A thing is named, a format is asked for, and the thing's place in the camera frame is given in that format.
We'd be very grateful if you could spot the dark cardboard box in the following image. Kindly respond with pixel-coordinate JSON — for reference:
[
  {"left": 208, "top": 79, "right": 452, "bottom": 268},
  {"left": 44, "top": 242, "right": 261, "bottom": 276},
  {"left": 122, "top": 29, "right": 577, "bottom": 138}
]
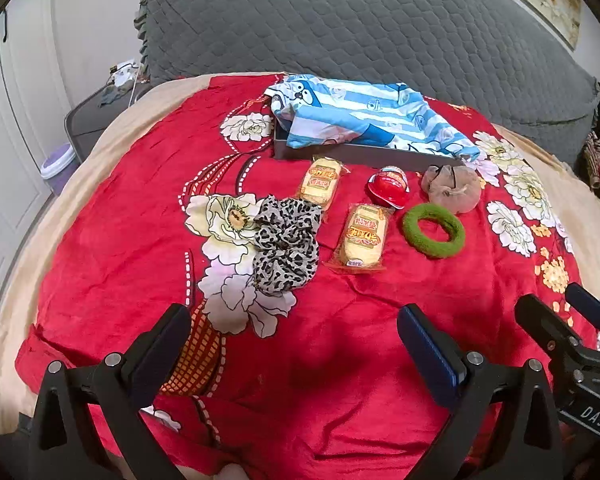
[{"left": 272, "top": 114, "right": 466, "bottom": 167}]

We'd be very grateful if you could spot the white wardrobe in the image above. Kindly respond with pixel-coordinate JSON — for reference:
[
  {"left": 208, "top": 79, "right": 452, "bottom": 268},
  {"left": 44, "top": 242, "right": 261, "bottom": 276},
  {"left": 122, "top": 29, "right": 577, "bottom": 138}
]
[{"left": 0, "top": 7, "right": 77, "bottom": 361}]

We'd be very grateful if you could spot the red egg-shaped snack capsule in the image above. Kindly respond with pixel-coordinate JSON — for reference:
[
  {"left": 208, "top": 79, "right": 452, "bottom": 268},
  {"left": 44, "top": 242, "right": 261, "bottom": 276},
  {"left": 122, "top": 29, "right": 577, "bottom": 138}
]
[{"left": 365, "top": 166, "right": 411, "bottom": 210}]

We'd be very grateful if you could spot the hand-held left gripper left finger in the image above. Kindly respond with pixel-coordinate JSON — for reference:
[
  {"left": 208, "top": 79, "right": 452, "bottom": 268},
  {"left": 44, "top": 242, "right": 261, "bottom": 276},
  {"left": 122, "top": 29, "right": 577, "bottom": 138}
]
[{"left": 30, "top": 302, "right": 193, "bottom": 480}]

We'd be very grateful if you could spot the purple waste bin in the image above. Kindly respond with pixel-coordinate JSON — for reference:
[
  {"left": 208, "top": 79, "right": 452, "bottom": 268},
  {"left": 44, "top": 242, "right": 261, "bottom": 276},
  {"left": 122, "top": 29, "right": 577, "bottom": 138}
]
[{"left": 40, "top": 142, "right": 81, "bottom": 196}]

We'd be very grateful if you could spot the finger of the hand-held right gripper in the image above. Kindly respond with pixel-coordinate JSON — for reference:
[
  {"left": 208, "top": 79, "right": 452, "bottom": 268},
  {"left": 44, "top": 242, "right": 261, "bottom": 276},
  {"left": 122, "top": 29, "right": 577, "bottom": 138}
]
[
  {"left": 565, "top": 282, "right": 600, "bottom": 334},
  {"left": 514, "top": 293, "right": 590, "bottom": 377}
]

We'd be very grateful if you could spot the leopard print scrunchie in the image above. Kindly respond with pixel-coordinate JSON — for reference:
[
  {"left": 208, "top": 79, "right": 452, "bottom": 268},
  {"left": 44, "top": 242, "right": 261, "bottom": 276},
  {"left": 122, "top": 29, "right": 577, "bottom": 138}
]
[{"left": 251, "top": 195, "right": 324, "bottom": 295}]

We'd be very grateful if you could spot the white charger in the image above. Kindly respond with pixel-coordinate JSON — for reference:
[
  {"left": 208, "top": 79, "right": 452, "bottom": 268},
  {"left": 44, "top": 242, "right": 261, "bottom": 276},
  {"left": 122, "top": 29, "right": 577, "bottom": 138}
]
[{"left": 109, "top": 60, "right": 142, "bottom": 87}]

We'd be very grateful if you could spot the blue striped cartoon cloth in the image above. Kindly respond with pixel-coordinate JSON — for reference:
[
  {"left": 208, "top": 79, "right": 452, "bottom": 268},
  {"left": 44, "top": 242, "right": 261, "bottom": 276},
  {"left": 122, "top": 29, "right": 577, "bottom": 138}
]
[{"left": 264, "top": 74, "right": 482, "bottom": 163}]

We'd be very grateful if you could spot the beige mesh scrunchie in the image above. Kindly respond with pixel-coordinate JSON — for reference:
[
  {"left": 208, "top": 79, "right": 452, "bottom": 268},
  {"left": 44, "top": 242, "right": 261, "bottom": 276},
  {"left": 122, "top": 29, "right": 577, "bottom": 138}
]
[{"left": 420, "top": 163, "right": 484, "bottom": 216}]

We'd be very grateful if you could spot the green fuzzy scrunchie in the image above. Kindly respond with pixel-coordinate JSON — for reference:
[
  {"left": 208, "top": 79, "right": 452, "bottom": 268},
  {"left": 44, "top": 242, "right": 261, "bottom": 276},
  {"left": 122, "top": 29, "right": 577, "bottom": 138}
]
[{"left": 402, "top": 203, "right": 466, "bottom": 260}]

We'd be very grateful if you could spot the grey quilted headboard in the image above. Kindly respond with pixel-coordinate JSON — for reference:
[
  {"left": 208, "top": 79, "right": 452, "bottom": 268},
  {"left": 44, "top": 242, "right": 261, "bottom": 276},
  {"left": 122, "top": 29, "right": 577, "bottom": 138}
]
[{"left": 135, "top": 0, "right": 600, "bottom": 162}]

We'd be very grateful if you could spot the red floral blanket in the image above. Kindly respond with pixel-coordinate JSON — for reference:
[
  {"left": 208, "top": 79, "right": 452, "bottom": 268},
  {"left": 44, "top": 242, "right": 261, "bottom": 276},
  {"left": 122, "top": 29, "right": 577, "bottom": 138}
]
[{"left": 15, "top": 72, "right": 600, "bottom": 476}]

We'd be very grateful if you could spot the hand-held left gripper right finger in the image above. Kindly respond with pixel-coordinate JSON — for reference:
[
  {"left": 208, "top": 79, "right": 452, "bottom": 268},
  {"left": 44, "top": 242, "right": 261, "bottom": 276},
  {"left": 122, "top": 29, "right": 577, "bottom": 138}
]
[{"left": 397, "top": 304, "right": 567, "bottom": 480}]

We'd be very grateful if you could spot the yellow snack packet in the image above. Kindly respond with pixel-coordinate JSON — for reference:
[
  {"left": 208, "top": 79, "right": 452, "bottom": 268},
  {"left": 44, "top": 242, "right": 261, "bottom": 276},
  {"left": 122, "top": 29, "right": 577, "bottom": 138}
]
[
  {"left": 325, "top": 202, "right": 396, "bottom": 274},
  {"left": 297, "top": 156, "right": 344, "bottom": 211}
]

